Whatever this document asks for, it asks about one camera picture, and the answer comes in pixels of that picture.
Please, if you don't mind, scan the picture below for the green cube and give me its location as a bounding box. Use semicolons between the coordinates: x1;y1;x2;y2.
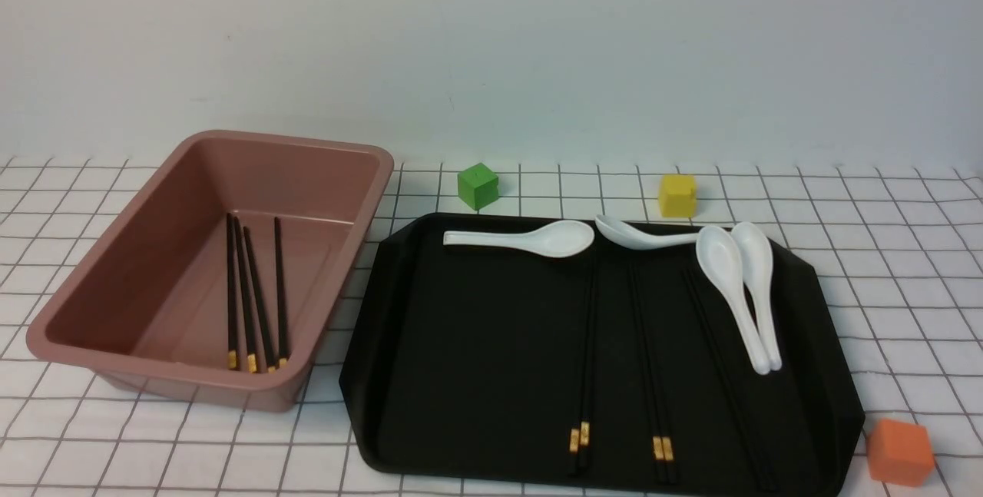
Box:
457;162;501;211

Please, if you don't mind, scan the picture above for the white spoon left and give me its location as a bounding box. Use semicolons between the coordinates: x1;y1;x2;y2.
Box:
442;220;594;259

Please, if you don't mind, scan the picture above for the white spoon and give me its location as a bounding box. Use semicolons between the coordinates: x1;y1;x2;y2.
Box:
730;221;783;372
696;225;772;375
442;220;594;259
594;214;698;250

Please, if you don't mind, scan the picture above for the white spoon middle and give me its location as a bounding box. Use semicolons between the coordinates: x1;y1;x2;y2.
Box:
594;214;698;250

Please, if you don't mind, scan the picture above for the yellow cube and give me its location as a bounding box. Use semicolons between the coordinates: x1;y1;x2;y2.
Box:
657;174;697;218

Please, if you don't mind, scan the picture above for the black plastic tray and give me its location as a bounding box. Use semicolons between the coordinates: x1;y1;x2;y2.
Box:
339;214;865;496

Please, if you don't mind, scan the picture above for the white spoon front right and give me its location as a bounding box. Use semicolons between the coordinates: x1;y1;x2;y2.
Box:
696;225;772;375

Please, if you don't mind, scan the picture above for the white spoon far right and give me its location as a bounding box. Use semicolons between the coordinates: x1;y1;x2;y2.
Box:
730;221;783;372

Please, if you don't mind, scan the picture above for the pink plastic bin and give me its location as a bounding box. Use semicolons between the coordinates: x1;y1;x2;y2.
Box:
27;131;394;412

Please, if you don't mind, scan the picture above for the orange cube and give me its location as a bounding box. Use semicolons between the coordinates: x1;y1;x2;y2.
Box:
866;419;936;487

